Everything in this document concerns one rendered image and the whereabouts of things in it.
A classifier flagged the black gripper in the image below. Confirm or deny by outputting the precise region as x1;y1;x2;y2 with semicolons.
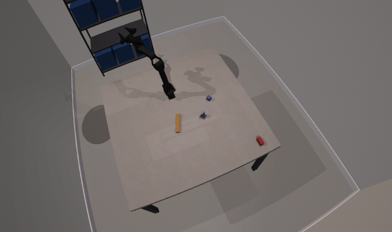
118;27;137;44

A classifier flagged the red block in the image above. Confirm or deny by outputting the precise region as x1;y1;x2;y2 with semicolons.
256;137;264;146

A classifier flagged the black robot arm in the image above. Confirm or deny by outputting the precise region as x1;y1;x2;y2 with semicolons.
132;36;175;99

